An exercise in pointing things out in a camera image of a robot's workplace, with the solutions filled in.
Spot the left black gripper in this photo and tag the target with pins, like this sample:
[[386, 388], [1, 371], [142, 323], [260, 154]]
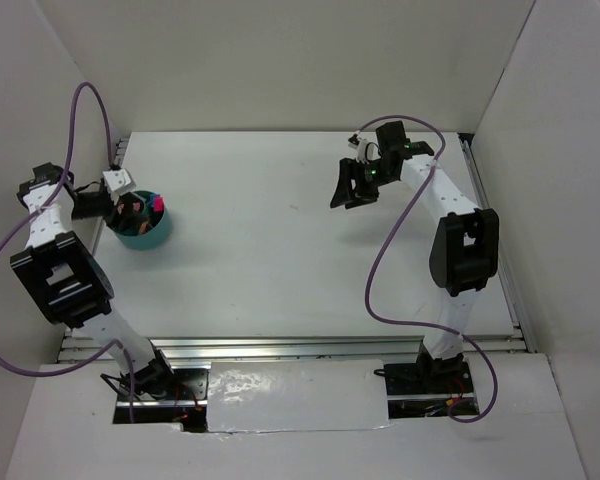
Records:
[[130, 217]]

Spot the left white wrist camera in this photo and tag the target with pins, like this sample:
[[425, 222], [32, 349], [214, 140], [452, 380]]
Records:
[[118, 182]]

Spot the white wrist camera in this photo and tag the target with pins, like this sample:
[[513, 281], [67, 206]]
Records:
[[118, 182], [366, 151]]

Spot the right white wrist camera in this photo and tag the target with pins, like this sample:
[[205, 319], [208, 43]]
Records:
[[366, 151]]

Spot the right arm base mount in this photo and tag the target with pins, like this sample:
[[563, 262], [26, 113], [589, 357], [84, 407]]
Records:
[[414, 391]]

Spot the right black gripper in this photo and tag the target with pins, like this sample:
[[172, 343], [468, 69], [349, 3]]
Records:
[[349, 169]]

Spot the aluminium front rail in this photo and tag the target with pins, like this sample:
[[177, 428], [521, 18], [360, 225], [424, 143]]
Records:
[[74, 349]]

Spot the teal round organizer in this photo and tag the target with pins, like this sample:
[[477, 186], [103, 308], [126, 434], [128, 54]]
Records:
[[161, 227]]

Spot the white front panel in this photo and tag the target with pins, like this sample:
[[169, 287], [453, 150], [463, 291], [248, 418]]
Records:
[[296, 396]]

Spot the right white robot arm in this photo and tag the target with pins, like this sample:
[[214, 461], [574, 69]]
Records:
[[464, 252]]

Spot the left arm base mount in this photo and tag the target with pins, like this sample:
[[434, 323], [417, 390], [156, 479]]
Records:
[[180, 387]]

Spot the pink capped black highlighter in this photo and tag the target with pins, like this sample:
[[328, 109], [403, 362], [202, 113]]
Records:
[[158, 204]]

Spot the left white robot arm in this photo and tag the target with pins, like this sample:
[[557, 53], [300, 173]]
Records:
[[68, 285]]

